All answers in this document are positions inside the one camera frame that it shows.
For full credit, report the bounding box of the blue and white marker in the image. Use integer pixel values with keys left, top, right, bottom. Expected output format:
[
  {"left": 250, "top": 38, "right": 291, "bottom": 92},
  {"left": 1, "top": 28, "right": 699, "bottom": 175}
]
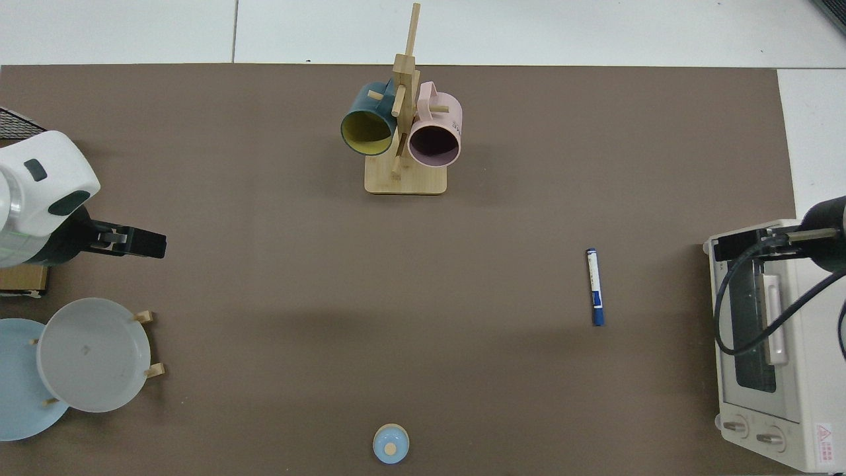
[{"left": 586, "top": 248, "right": 606, "bottom": 327}]

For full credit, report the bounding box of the wooden plate rack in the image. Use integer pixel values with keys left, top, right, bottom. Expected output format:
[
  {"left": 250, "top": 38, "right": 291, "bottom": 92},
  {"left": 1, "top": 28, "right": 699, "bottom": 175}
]
[{"left": 28, "top": 309, "right": 166, "bottom": 407}]

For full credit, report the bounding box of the brown table cloth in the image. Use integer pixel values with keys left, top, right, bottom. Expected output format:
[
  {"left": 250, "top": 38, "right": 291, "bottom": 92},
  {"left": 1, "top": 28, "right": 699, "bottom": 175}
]
[{"left": 0, "top": 63, "right": 797, "bottom": 476}]

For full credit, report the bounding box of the grey plate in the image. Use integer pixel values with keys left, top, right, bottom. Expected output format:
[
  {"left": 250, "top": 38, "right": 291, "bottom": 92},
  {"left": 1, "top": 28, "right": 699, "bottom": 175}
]
[{"left": 36, "top": 297, "right": 151, "bottom": 413}]

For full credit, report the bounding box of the pale toaster oven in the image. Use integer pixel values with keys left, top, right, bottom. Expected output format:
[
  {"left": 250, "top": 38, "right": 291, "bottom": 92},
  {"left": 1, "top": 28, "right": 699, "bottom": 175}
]
[{"left": 703, "top": 219, "right": 846, "bottom": 473}]

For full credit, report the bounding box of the light blue plate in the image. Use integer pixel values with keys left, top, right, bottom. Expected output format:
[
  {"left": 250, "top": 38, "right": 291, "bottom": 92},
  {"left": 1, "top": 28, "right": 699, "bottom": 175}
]
[{"left": 0, "top": 319, "right": 70, "bottom": 442}]

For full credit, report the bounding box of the dark teal cup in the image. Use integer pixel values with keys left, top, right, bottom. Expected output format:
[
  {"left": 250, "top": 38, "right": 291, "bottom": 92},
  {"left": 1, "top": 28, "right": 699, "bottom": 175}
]
[{"left": 340, "top": 81, "right": 399, "bottom": 157}]

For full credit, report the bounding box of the dark grey corner object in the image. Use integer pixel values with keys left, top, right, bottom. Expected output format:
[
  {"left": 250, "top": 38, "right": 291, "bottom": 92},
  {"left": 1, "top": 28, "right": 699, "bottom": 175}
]
[{"left": 812, "top": 0, "right": 846, "bottom": 35}]

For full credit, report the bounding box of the wooden cup stand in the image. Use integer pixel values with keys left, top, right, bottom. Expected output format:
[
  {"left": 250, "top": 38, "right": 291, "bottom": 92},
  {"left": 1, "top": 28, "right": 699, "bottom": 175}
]
[{"left": 364, "top": 3, "right": 449, "bottom": 196}]

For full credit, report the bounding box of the small blue round thing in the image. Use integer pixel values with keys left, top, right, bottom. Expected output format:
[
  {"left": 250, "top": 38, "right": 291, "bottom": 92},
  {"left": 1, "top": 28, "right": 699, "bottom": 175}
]
[{"left": 372, "top": 424, "right": 410, "bottom": 465}]

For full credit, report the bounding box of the pink cup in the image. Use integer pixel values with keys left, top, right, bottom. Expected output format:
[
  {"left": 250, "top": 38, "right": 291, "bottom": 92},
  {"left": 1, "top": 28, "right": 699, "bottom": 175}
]
[{"left": 407, "top": 81, "right": 463, "bottom": 168}]

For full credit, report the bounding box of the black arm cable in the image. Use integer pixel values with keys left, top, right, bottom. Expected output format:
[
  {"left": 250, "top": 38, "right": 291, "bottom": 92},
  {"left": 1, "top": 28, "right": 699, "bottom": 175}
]
[{"left": 715, "top": 228, "right": 846, "bottom": 358}]

